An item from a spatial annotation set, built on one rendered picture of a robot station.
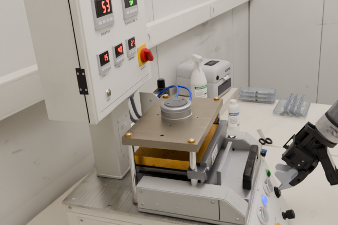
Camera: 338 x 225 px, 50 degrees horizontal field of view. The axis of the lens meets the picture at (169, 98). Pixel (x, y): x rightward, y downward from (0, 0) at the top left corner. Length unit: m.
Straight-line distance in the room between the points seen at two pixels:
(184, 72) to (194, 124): 1.02
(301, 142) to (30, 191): 0.83
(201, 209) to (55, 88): 0.42
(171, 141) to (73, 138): 0.63
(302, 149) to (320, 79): 2.36
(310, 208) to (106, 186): 0.61
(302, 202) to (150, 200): 0.54
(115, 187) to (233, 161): 0.32
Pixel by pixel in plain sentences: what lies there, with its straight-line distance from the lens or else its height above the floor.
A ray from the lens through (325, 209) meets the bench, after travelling 1.23.
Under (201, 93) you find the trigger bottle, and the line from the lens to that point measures 1.76.
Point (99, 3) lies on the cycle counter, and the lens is 0.82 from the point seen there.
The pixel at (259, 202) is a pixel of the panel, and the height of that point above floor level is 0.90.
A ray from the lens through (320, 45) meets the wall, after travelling 3.27.
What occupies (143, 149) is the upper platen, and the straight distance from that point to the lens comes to 0.92.
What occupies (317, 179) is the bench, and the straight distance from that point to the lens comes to 1.36.
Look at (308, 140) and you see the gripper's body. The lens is 1.01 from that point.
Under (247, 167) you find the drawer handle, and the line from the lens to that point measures 0.89.
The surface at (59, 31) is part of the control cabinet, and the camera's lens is 0.80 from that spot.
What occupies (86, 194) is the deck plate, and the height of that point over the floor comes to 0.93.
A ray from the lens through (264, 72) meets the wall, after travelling 3.41.
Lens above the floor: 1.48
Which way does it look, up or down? 21 degrees down
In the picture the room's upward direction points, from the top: 5 degrees counter-clockwise
